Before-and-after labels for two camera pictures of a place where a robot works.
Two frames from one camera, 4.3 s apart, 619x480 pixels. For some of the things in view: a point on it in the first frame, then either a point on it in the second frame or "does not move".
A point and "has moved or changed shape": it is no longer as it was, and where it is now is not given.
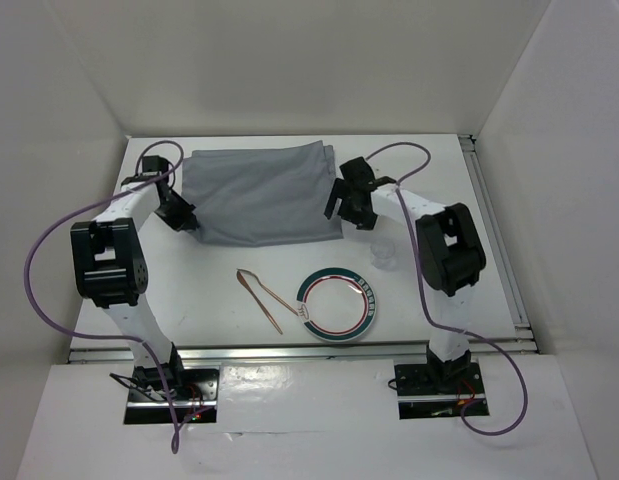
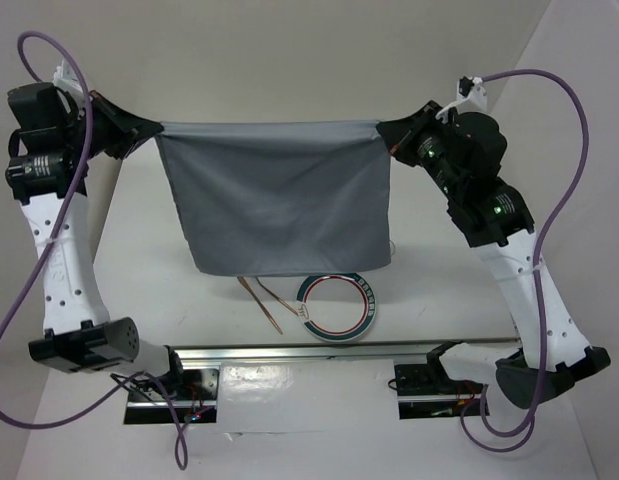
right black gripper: (365, 221) → (395, 131)
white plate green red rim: (342, 304) does not move
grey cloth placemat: (262, 196) has moved or changed shape
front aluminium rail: (295, 352) does not move
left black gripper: (185, 219) → (129, 130)
